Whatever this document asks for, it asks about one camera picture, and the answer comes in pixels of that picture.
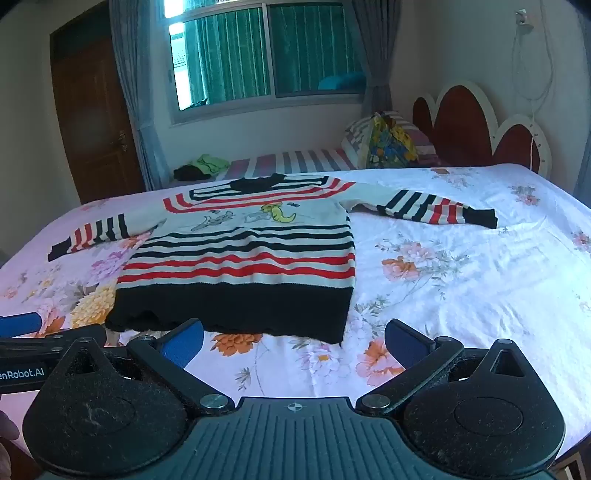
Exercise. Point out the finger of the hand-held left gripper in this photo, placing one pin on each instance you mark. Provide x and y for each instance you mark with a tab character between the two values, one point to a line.
41	342
18	324

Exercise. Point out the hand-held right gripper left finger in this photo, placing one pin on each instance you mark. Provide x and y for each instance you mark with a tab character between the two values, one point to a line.
182	346

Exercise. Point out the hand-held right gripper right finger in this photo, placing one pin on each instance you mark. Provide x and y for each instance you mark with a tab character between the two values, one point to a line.
406	342

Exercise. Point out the striped knit sweater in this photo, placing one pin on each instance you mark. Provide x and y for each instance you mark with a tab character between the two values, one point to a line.
240	258

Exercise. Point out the person's left hand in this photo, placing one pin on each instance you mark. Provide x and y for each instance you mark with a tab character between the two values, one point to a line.
7	434

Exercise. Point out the floral bed sheet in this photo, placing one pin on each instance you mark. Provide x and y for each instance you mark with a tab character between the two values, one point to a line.
461	277

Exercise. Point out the dark cloth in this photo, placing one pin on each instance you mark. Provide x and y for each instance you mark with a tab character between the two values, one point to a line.
189	173

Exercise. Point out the green cloth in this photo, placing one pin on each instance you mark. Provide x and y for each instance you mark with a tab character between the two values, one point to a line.
210	163

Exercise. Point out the colourful floral cloth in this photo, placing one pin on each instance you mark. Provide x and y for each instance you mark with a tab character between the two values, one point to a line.
390	143

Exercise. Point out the striped pillow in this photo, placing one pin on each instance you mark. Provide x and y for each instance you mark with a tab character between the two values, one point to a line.
355	138

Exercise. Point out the brown wooden door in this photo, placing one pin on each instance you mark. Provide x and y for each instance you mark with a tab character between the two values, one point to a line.
92	120

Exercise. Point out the red and white headboard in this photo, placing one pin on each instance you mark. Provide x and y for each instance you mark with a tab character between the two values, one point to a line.
461	120

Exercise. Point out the grey curtain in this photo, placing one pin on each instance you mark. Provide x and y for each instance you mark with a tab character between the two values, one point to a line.
134	92
374	50

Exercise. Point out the teal rounded object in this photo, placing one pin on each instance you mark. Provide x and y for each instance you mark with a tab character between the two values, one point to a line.
341	81

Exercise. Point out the sliding glass window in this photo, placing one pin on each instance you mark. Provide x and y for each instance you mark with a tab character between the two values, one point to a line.
258	50

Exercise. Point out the white wall plug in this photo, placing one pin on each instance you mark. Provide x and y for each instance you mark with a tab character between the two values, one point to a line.
523	19

